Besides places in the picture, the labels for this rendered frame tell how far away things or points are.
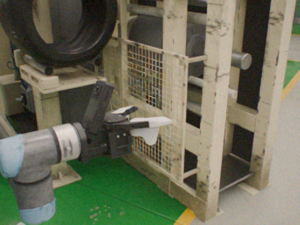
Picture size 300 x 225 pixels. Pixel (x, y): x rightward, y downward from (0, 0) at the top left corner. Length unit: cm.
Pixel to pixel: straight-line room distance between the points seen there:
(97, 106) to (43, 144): 13
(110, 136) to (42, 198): 18
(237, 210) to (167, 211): 43
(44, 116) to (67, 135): 160
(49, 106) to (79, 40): 47
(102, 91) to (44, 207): 26
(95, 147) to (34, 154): 14
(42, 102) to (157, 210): 98
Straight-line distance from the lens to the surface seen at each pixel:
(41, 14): 217
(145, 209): 222
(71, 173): 259
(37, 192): 73
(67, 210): 227
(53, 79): 184
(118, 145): 76
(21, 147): 69
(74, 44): 212
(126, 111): 84
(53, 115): 232
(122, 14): 235
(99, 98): 73
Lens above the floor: 138
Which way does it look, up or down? 23 degrees down
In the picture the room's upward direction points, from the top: straight up
